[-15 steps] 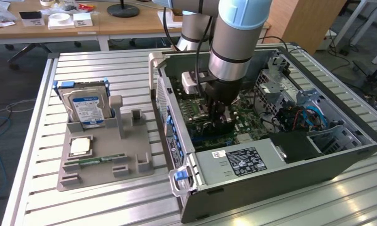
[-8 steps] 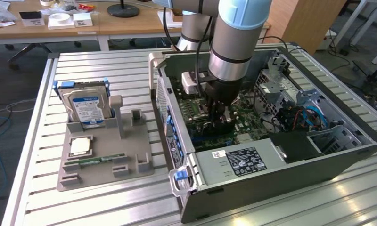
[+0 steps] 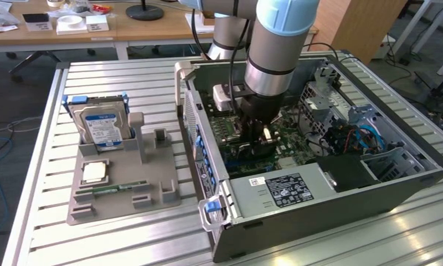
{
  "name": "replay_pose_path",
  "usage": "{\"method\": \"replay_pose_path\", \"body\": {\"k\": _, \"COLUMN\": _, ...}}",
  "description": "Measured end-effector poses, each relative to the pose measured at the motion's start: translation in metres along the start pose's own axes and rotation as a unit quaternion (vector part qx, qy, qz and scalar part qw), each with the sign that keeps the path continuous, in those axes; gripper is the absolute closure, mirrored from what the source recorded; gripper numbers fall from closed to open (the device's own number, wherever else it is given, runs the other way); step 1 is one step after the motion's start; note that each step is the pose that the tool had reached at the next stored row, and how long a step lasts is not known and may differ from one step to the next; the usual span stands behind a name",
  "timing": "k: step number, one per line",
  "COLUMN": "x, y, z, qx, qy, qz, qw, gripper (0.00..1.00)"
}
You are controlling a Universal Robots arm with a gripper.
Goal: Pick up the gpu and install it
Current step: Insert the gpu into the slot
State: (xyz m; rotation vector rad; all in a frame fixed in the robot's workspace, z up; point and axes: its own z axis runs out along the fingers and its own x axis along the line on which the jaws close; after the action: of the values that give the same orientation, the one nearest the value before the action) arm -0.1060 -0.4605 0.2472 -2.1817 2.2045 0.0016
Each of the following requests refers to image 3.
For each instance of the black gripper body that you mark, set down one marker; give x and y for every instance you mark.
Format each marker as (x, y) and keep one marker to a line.
(262, 108)

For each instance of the graphics card with black cooler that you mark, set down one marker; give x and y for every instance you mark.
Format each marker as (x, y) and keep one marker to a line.
(262, 151)

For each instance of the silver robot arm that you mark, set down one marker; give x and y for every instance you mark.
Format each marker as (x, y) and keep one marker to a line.
(277, 55)

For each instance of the silver chipset heatsink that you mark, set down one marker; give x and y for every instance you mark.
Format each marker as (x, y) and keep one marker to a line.
(287, 163)

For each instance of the blue expansion slot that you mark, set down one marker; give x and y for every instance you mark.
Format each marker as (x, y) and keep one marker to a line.
(230, 162)

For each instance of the green motherboard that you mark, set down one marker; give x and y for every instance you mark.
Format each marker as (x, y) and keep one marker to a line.
(250, 169)

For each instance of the silver power supply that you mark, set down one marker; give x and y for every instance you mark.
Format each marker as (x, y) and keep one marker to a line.
(250, 199)

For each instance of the grey parts rack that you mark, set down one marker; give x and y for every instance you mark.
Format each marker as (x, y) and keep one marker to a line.
(150, 166)

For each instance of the white paper stack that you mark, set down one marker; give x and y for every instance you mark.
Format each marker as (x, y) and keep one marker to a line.
(202, 26)

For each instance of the open dark PC case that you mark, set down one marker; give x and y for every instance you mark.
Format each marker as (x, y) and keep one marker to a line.
(317, 221)

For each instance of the silver disk bay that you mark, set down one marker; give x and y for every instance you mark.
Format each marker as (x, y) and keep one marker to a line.
(402, 163)

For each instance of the hard disk in blue carrier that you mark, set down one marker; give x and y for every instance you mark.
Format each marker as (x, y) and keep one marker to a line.
(101, 124)

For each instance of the wooden cabinet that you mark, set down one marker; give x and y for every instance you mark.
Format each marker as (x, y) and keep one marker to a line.
(368, 27)

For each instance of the green RAM stick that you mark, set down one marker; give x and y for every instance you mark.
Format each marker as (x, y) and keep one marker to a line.
(110, 188)

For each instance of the silver CPU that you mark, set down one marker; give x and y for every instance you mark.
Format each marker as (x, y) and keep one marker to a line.
(94, 171)

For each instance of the black round lamp base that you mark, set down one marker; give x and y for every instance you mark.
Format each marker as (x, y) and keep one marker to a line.
(143, 12)

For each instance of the white cube box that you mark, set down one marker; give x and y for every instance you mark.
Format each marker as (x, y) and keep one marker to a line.
(96, 23)

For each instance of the red and white packet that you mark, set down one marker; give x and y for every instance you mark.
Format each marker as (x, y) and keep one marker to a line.
(101, 9)

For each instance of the white flat box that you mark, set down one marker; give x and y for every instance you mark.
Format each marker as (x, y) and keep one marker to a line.
(72, 31)

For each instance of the white tape roll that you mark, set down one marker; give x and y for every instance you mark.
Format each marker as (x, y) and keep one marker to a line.
(69, 20)

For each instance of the black chair base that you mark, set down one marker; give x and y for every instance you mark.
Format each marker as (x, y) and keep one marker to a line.
(25, 62)

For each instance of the black topped white box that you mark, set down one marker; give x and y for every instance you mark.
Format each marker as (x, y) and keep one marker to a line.
(37, 22)

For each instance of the clear plastic bag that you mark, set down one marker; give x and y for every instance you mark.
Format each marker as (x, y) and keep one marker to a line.
(0, 12)

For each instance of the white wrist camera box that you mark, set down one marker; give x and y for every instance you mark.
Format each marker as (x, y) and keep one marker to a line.
(221, 97)

